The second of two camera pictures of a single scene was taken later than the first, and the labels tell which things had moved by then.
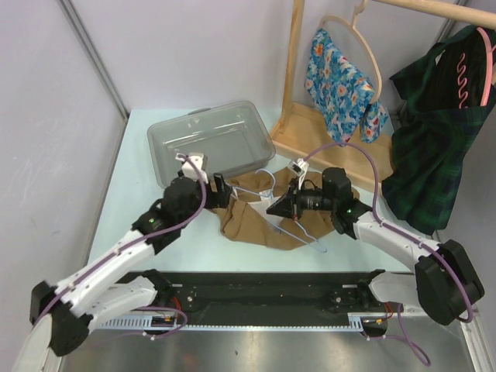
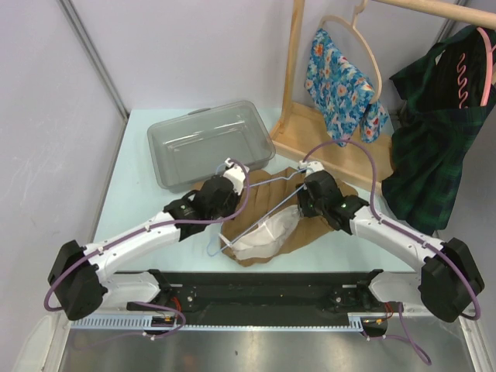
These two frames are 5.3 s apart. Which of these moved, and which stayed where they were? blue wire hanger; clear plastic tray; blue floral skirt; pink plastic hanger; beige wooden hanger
Moved: blue wire hanger
Stayed: pink plastic hanger; blue floral skirt; clear plastic tray; beige wooden hanger
